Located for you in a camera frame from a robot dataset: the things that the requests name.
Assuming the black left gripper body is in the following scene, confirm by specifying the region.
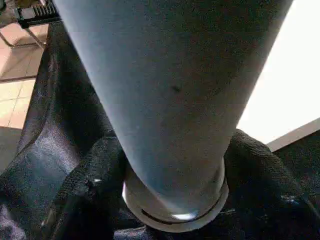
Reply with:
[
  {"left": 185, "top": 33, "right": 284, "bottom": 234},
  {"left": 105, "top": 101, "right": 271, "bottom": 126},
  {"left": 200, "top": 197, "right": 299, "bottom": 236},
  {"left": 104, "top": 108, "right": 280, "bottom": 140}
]
[{"left": 12, "top": 0, "right": 62, "bottom": 29}]

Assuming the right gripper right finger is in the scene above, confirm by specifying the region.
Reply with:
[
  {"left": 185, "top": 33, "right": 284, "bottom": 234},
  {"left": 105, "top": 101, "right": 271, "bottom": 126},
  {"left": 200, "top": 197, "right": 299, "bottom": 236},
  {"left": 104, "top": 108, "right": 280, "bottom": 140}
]
[{"left": 220, "top": 129, "right": 320, "bottom": 240}]

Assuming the white plastic table leg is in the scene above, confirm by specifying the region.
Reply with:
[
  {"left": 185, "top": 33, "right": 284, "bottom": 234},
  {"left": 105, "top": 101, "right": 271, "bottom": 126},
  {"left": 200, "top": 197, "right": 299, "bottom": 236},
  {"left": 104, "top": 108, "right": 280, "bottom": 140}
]
[{"left": 52, "top": 0, "right": 295, "bottom": 223}]

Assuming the white plastic table top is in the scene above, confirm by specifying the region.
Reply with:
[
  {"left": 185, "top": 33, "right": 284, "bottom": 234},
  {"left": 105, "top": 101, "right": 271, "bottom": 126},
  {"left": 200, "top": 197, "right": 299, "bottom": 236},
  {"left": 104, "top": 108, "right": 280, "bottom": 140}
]
[{"left": 122, "top": 0, "right": 320, "bottom": 234}]

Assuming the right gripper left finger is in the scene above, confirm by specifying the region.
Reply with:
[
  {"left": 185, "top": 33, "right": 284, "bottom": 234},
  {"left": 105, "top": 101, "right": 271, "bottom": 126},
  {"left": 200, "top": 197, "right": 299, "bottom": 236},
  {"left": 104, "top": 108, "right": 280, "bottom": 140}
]
[{"left": 39, "top": 132, "right": 132, "bottom": 240}]

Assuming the black mat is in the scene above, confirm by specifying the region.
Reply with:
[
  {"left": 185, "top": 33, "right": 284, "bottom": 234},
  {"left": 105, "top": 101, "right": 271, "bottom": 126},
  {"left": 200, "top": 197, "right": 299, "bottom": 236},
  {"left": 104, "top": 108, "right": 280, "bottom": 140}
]
[{"left": 0, "top": 20, "right": 320, "bottom": 240}]

